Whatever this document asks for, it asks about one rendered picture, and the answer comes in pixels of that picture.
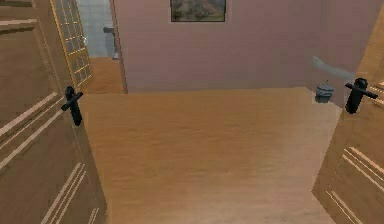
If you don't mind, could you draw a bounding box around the framed landscape picture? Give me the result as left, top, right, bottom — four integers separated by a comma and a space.
170, 0, 227, 23

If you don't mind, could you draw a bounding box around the grey ribbed bin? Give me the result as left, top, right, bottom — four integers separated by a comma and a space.
314, 79, 335, 104

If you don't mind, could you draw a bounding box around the glass paned wooden door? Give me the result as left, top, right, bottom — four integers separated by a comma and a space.
49, 0, 93, 88

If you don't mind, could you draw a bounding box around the brown wooden panelled door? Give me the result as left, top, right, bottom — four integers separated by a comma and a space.
0, 0, 108, 224
311, 3, 384, 224

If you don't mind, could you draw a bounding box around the black door handle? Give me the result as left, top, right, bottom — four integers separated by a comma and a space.
344, 77, 379, 115
60, 85, 84, 127

